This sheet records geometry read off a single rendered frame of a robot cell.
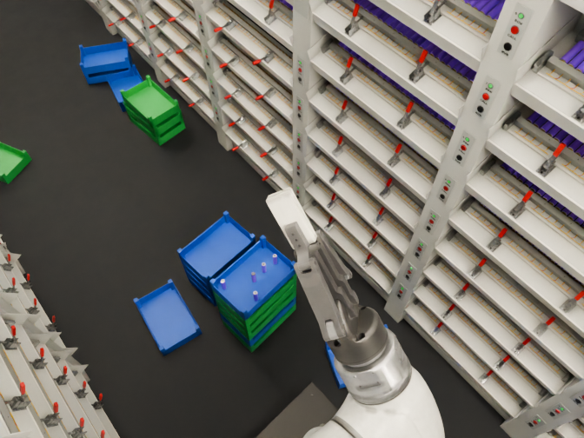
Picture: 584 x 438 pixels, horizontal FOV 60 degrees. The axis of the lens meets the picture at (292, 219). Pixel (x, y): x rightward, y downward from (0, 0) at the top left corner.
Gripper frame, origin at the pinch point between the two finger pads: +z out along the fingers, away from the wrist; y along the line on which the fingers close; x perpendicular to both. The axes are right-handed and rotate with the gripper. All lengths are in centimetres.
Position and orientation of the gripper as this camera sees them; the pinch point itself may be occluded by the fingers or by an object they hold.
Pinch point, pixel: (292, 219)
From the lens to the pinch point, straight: 57.9
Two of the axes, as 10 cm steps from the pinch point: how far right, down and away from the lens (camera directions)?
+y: -1.6, 4.8, -8.6
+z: -4.5, -8.1, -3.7
